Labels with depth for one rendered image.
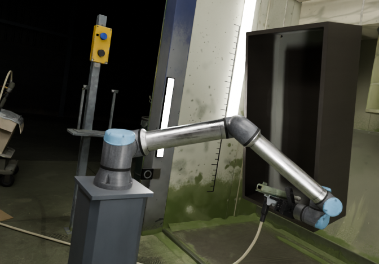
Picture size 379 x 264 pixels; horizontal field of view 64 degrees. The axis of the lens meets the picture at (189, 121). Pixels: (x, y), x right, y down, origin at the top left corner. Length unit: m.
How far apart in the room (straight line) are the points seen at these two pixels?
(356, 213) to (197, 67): 1.77
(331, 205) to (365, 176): 1.50
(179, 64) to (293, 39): 0.87
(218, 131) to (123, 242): 0.71
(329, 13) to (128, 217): 2.58
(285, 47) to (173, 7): 0.89
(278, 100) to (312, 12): 1.24
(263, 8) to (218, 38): 0.61
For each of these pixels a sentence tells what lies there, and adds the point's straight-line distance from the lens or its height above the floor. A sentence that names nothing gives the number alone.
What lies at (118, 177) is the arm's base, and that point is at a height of 0.70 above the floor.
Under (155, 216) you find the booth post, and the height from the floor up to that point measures 0.15.
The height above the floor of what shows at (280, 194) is 0.63.
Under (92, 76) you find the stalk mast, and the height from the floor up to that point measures 1.19.
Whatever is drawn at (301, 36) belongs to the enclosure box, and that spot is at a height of 1.68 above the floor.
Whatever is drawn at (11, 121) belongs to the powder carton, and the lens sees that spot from 3.46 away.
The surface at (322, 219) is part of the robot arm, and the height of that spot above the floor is 0.62.
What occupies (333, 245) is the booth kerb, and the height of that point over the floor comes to 0.15.
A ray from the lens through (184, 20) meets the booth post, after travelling 2.50.
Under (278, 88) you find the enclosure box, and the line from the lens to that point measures 2.44.
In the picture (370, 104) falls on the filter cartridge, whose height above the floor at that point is 1.32.
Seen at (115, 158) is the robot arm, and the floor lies 0.79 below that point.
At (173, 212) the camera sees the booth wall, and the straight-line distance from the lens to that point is 2.68.
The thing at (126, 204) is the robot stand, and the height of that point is 0.59.
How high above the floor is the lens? 1.10
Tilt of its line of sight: 3 degrees down
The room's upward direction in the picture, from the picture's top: 9 degrees clockwise
